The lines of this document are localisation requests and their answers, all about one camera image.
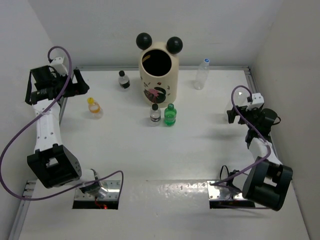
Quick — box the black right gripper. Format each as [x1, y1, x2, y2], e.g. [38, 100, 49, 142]
[227, 105, 262, 131]

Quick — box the yellow cap orange bottle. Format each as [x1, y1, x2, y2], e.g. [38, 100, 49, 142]
[87, 97, 104, 119]

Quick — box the tall clear blue cap bottle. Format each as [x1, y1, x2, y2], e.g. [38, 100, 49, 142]
[193, 58, 210, 90]

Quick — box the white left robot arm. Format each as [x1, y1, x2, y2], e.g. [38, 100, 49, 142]
[25, 62, 100, 194]

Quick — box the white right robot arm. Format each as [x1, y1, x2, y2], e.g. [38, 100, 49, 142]
[226, 106, 293, 211]

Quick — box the black cap bottle near bin back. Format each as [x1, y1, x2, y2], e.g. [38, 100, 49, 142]
[118, 70, 131, 90]

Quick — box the cream bin with black ears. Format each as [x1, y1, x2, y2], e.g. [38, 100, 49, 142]
[136, 32, 183, 108]

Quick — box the green plastic bottle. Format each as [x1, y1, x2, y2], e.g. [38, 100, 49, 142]
[164, 103, 177, 127]

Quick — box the blue label clear bottle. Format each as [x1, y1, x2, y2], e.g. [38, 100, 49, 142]
[149, 103, 161, 127]

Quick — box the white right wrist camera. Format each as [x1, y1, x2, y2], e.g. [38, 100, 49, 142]
[246, 93, 265, 111]

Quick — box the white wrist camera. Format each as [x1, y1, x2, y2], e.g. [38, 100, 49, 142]
[50, 56, 69, 76]
[246, 93, 265, 111]

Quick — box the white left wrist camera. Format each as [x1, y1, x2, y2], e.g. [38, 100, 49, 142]
[50, 56, 69, 76]

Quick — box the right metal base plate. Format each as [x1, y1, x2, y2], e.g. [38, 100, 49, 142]
[206, 180, 247, 201]

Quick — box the metal base plate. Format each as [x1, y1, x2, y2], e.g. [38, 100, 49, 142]
[74, 180, 121, 201]
[206, 180, 247, 201]

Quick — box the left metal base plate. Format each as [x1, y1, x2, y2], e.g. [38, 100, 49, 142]
[74, 180, 121, 201]

